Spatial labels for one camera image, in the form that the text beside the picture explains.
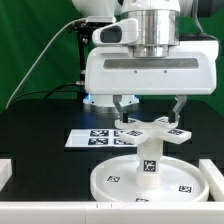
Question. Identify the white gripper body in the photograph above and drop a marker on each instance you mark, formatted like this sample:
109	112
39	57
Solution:
189	69

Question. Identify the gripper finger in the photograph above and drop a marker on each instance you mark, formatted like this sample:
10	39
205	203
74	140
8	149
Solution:
174	114
123	114

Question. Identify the white cross-shaped table base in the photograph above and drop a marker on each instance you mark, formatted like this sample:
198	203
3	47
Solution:
137	132

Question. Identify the white round table top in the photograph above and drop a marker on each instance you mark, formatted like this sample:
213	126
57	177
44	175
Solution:
117	179

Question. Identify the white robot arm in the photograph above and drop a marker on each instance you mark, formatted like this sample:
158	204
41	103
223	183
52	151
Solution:
139	50

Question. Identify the white fiducial marker sheet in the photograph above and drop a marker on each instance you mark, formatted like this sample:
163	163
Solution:
95	138

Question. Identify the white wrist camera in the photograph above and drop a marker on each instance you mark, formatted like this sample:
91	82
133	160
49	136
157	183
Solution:
123	32

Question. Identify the black camera stand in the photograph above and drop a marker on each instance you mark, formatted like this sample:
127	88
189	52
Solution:
84	29

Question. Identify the white fence frame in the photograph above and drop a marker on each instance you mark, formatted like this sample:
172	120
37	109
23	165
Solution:
123	212

